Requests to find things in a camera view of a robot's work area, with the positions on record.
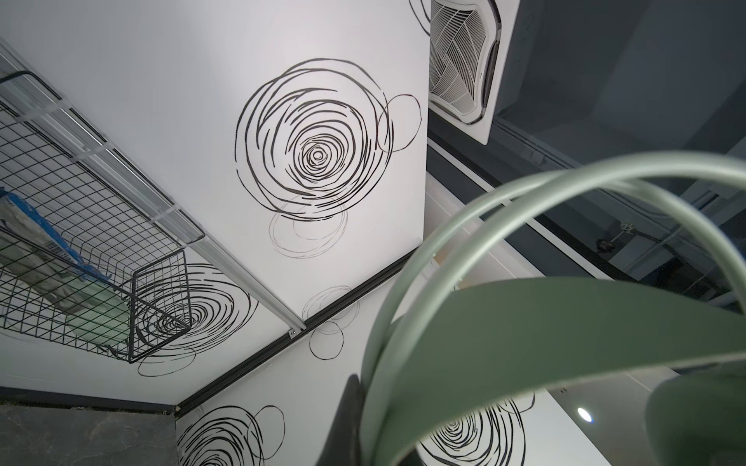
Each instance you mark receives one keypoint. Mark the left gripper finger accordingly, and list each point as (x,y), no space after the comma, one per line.
(342,447)

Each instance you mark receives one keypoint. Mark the mint green headphones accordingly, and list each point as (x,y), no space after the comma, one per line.
(438,352)

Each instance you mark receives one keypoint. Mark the ceiling air conditioner vent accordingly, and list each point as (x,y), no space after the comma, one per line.
(469,43)

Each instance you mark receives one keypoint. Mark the aluminium wall rail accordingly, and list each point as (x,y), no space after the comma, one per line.
(49,111)

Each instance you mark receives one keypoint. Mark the green item in basket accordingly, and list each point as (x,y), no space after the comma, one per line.
(35,253)

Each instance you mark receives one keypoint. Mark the black wire basket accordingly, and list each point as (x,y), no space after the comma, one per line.
(141,261)

